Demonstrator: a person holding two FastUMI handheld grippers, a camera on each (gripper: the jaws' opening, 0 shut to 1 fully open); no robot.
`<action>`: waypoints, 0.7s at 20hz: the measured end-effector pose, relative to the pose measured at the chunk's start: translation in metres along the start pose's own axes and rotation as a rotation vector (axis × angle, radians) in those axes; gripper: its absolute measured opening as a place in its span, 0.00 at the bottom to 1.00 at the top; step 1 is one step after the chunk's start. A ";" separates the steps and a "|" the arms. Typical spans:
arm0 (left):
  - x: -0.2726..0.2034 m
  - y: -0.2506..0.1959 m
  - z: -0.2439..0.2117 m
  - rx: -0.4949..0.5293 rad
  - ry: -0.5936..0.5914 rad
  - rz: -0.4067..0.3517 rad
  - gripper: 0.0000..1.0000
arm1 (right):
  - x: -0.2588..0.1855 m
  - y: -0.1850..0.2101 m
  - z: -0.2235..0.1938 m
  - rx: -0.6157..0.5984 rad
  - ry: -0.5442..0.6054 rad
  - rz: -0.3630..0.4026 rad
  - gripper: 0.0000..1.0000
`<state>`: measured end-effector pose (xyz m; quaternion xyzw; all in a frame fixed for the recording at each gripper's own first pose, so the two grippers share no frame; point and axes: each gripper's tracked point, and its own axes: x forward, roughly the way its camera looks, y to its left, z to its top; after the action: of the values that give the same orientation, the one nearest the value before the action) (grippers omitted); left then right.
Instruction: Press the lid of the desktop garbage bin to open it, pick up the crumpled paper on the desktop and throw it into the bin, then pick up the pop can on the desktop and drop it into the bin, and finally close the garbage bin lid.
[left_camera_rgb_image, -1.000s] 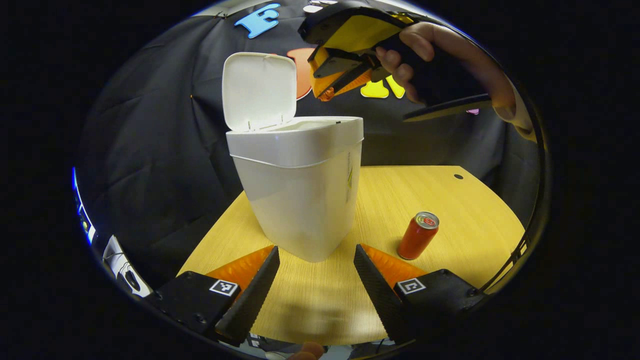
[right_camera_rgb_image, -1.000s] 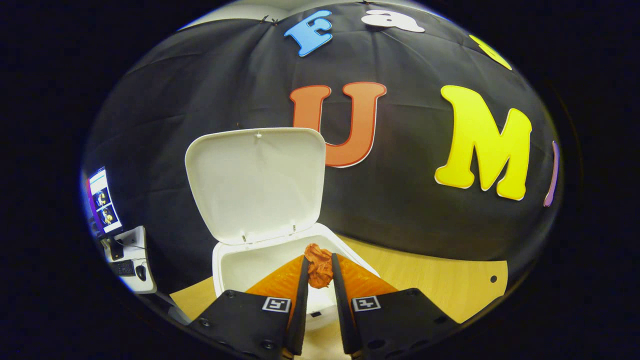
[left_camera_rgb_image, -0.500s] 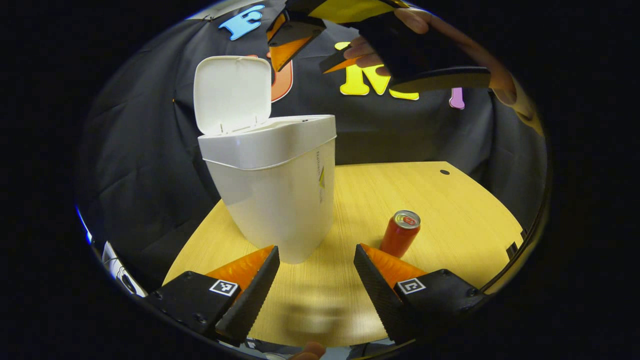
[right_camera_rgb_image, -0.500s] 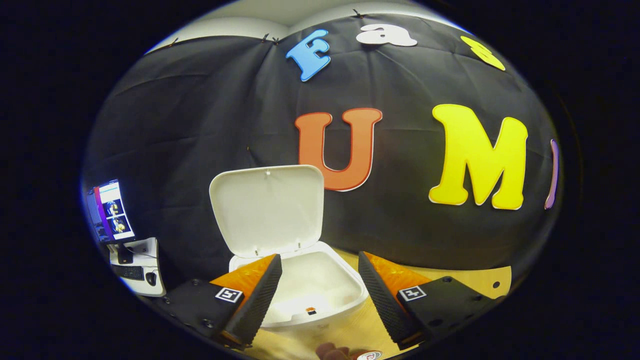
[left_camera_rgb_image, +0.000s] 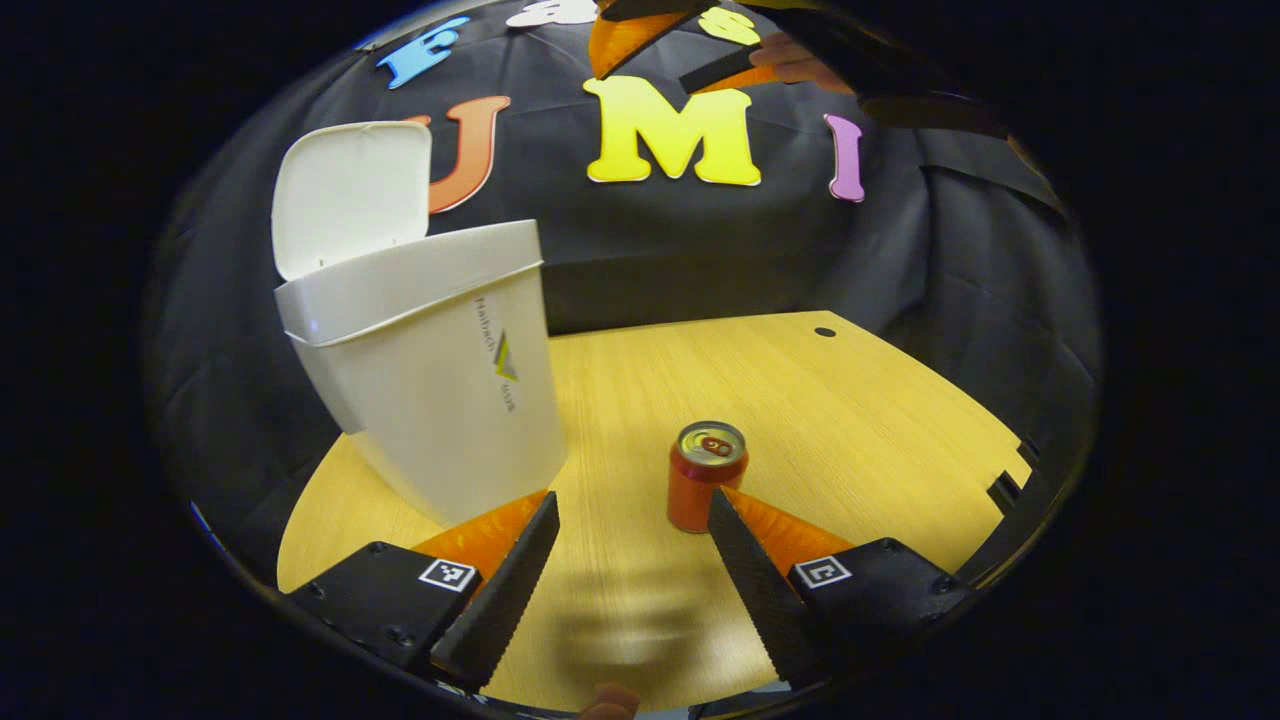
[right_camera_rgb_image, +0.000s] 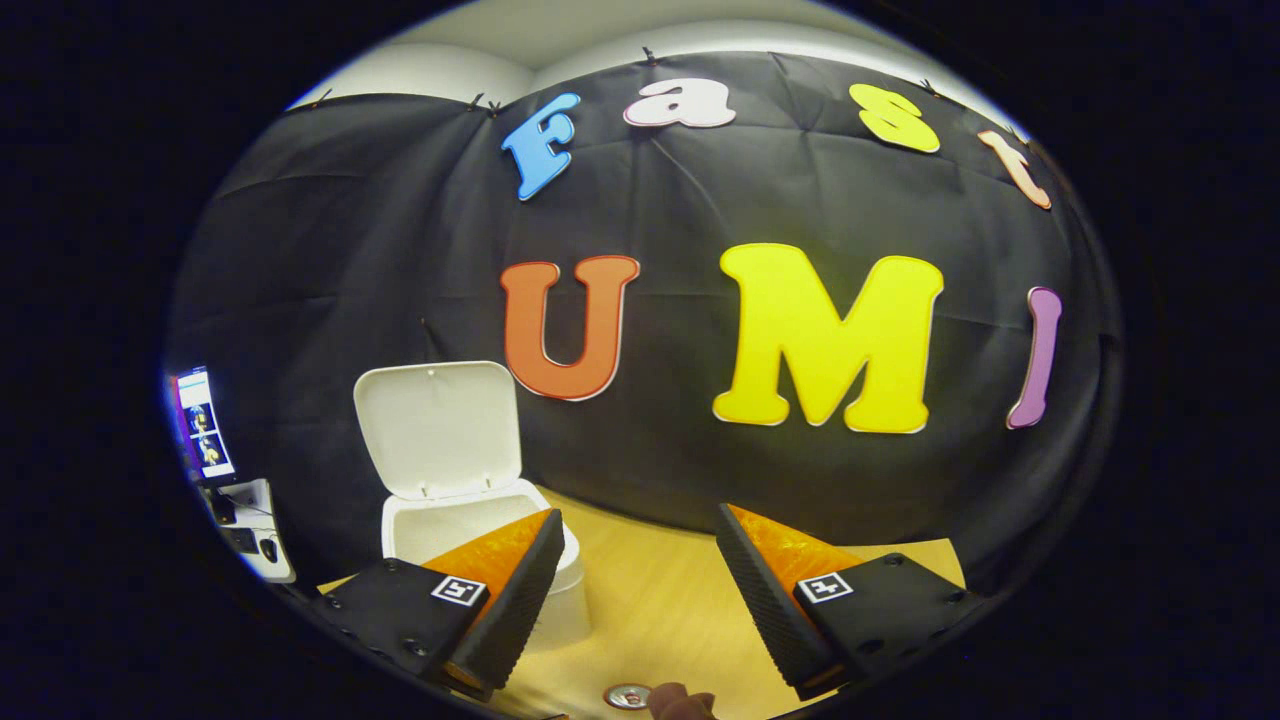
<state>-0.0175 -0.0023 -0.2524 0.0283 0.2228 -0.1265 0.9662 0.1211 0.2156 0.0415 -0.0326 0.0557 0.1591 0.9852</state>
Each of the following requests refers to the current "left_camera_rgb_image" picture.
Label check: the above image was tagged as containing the black backdrop cloth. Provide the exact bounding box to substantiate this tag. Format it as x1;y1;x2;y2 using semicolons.
145;0;1101;591

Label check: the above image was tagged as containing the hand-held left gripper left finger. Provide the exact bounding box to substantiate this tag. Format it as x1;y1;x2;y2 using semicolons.
288;490;561;693

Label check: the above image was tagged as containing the white desktop garbage bin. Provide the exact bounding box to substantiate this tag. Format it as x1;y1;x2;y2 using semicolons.
271;121;569;529

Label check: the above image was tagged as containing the red pop can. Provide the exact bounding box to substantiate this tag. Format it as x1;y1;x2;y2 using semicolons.
667;420;749;534

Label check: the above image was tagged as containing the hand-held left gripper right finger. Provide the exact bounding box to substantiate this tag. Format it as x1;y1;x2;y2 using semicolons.
706;487;976;686

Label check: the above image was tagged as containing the wooden desktop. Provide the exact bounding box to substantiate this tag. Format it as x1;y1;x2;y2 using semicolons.
276;310;1033;713

